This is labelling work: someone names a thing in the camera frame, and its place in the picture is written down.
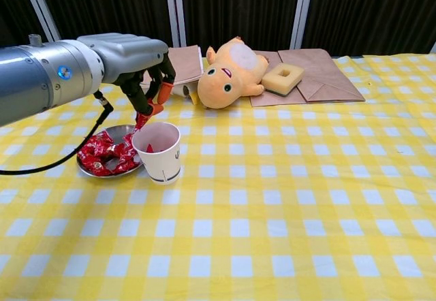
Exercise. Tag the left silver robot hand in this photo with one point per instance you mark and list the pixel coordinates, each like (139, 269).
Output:
(133, 56)

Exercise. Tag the red candy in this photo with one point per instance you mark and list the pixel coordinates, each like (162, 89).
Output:
(150, 148)
(93, 165)
(124, 159)
(130, 141)
(140, 124)
(98, 142)

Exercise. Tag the silver metal plate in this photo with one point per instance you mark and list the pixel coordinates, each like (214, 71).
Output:
(117, 131)

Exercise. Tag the white paper cup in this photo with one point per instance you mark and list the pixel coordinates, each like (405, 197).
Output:
(163, 168)

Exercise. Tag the brown spiral notebook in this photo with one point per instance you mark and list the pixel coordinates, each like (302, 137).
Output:
(185, 64)

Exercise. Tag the black partition panel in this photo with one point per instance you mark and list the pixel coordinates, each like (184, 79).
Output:
(13, 11)
(109, 4)
(374, 11)
(238, 8)

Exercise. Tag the white paper box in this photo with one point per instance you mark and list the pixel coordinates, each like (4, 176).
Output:
(180, 90)

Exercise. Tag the orange plush toy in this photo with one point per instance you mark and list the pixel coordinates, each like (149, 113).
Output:
(218, 90)

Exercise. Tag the yellow square sponge with hole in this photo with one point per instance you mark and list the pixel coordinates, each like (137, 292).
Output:
(272, 81)

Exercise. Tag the yellow white checked tablecloth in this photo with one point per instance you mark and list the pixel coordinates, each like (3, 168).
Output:
(238, 212)

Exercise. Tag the silver partition post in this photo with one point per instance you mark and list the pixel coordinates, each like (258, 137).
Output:
(173, 8)
(41, 11)
(302, 8)

